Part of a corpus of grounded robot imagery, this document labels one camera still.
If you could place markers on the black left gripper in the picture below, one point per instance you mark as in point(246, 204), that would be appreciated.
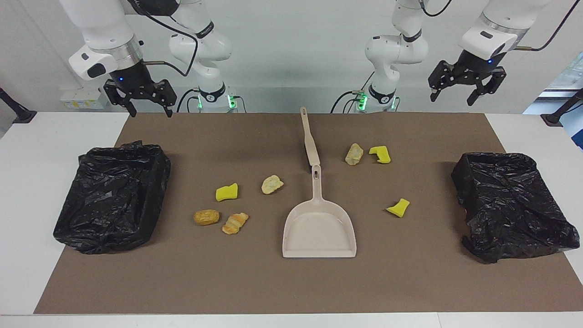
point(476, 66)

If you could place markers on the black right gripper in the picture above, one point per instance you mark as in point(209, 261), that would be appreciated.
point(132, 79)

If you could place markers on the yellow sponge piece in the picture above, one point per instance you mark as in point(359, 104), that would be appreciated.
point(227, 192)
point(381, 154)
point(398, 208)

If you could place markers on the bread chunk with tan crust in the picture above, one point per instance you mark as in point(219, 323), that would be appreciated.
point(354, 154)

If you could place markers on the round brown bun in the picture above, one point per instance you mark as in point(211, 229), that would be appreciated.
point(206, 217)

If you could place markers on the pale flaky pastry piece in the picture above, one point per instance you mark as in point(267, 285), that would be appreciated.
point(272, 184)

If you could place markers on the small striped croissant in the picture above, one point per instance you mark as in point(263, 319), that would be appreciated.
point(235, 223)

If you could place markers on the beige hand brush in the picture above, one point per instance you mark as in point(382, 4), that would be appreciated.
point(311, 146)

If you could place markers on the beige plastic dustpan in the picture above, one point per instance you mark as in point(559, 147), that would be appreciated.
point(319, 232)

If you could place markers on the bin lined with black bag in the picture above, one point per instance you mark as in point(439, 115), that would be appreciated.
point(109, 200)
point(510, 209)

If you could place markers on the white power strip box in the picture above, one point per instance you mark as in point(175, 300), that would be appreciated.
point(84, 98)

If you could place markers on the black stand foot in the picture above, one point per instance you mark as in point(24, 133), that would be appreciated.
point(560, 113)
point(18, 111)

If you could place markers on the brown table mat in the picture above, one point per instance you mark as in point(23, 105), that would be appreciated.
point(273, 282)

